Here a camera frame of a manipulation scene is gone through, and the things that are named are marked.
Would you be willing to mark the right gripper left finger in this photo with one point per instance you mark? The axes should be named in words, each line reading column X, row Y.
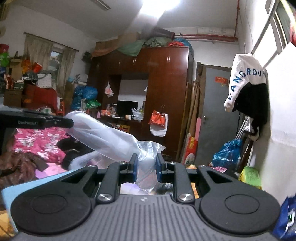
column 110, row 179

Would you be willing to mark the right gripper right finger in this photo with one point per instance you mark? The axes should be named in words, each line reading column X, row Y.
column 177, row 175

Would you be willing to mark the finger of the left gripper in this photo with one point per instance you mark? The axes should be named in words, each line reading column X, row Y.
column 55, row 121

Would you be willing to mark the clear plastic bag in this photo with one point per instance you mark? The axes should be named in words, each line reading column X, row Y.
column 111, row 145

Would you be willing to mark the pink floral bedsheet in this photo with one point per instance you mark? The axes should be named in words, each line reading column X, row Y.
column 41, row 142

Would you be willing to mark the red chair cover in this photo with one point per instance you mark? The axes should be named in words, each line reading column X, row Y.
column 35, row 97

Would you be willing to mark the blue bags pile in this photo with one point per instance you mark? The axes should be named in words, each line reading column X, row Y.
column 84, row 97

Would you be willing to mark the red white hanging bag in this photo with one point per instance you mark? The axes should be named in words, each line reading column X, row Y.
column 158, row 124

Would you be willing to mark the blue plastic bag by door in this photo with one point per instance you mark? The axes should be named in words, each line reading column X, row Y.
column 228, row 155

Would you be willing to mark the grey door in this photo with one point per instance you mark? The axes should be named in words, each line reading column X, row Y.
column 217, row 125

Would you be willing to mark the beige window curtains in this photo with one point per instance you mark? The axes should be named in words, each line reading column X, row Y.
column 38, row 50

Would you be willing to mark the green yellow box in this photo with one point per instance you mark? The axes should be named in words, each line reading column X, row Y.
column 250, row 176

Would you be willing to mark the dark red wooden wardrobe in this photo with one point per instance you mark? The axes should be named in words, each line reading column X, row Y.
column 169, row 73

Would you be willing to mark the black hanging garment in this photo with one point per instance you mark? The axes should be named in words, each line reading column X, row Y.
column 253, row 102

